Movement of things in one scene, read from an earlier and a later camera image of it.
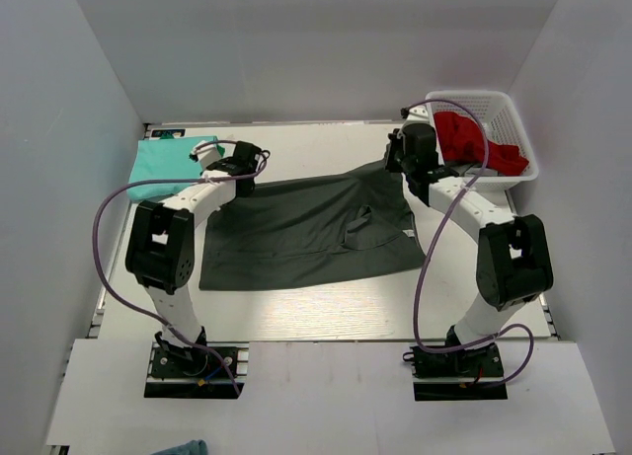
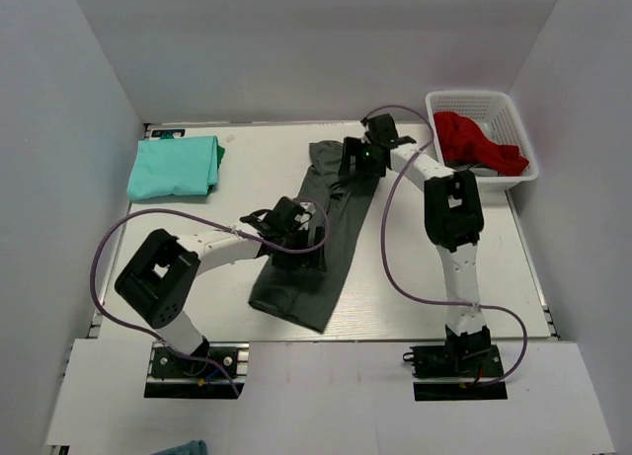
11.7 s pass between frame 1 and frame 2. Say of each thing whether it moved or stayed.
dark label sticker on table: stayed
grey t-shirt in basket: stayed
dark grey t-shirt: moved
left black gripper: moved
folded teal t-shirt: stayed
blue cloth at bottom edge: stayed
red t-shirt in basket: stayed
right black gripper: moved
